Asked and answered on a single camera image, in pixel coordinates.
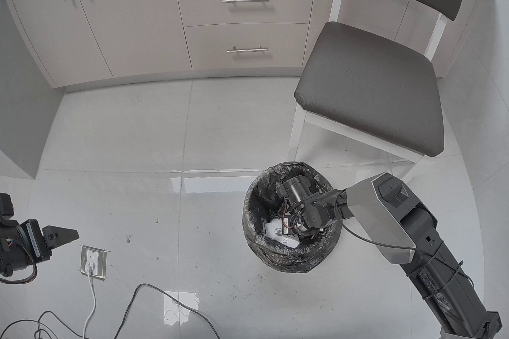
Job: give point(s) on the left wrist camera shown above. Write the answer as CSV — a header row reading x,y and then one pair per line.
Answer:
x,y
6,204

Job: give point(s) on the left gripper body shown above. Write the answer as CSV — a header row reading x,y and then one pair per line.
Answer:
x,y
24,242

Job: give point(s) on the beige cabinet with drawers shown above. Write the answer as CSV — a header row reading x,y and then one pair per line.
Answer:
x,y
131,11

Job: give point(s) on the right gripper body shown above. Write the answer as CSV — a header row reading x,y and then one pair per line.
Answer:
x,y
300,230

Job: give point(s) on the clear printed wrapper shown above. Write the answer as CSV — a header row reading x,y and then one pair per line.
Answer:
x,y
278,236

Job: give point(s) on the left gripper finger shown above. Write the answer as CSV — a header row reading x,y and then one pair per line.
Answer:
x,y
59,237

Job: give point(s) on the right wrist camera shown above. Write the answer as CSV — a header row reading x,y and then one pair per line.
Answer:
x,y
282,191

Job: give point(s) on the dark grey padded chair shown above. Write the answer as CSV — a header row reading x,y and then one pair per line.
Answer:
x,y
370,91

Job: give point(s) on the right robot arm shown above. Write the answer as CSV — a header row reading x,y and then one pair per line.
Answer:
x,y
377,218

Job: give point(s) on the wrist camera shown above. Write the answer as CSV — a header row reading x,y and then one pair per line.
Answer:
x,y
6,204
282,191

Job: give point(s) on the black plastic bag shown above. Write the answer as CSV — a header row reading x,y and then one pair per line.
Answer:
x,y
258,218

